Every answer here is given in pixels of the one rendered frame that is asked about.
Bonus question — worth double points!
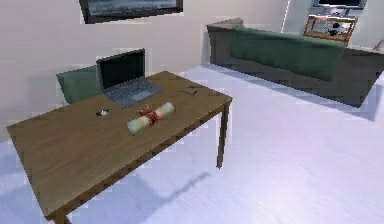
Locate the grey sofa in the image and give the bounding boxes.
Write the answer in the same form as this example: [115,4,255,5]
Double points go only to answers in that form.
[205,17,384,108]

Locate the orange wooden shelf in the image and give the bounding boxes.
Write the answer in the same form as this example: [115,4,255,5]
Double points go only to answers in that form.
[303,13,358,44]

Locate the green blanket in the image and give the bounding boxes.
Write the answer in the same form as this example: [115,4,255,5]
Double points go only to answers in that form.
[229,27,347,83]

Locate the dark framed wall picture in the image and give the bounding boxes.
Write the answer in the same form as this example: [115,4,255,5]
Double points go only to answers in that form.
[78,0,184,25]

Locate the brown wooden table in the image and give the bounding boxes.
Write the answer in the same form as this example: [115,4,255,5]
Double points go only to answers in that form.
[5,70,234,224]

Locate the green cushion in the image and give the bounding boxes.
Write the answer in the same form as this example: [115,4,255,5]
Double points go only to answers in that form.
[55,65,102,106]

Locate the dark grey laptop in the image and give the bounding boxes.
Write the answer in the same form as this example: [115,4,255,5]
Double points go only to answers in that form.
[95,48,165,110]

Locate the dark thin eyeglasses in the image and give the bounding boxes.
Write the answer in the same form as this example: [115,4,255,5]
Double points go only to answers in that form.
[176,85,200,97]

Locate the cream paper roll red ribbon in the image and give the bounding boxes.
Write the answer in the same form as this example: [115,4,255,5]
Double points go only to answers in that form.
[126,101,176,136]

